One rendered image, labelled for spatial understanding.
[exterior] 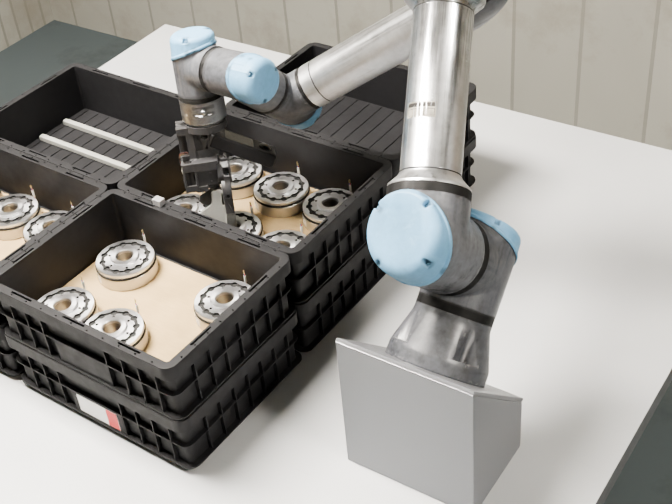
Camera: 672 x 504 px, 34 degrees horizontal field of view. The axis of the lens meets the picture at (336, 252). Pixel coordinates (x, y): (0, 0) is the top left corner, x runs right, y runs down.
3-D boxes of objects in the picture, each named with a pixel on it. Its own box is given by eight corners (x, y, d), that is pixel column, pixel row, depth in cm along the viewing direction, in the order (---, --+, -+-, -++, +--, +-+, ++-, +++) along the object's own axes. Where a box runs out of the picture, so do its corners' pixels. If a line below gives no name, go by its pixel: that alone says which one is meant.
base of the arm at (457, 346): (493, 387, 163) (515, 324, 163) (472, 387, 149) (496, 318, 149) (401, 352, 168) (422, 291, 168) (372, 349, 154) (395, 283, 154)
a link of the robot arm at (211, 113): (222, 84, 185) (225, 102, 178) (225, 109, 188) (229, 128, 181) (177, 90, 185) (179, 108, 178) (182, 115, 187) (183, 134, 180)
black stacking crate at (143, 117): (227, 159, 218) (219, 109, 211) (125, 239, 200) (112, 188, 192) (86, 110, 237) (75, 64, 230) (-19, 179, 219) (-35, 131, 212)
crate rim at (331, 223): (396, 173, 192) (396, 162, 191) (296, 267, 174) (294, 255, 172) (222, 117, 212) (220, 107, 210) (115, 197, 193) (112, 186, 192)
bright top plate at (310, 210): (370, 202, 195) (370, 199, 194) (333, 230, 189) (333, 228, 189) (328, 184, 200) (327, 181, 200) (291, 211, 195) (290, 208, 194)
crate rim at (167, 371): (295, 267, 174) (294, 256, 172) (171, 384, 155) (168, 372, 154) (114, 197, 193) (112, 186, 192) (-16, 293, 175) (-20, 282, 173)
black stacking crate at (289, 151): (397, 217, 198) (395, 165, 191) (301, 311, 180) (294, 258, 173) (229, 159, 218) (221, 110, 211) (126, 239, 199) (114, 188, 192)
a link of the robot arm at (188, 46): (192, 44, 171) (156, 35, 176) (203, 109, 177) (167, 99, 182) (227, 28, 176) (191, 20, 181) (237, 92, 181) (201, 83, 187)
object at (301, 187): (319, 183, 201) (319, 180, 200) (286, 211, 194) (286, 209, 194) (275, 168, 206) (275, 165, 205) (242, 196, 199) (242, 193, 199)
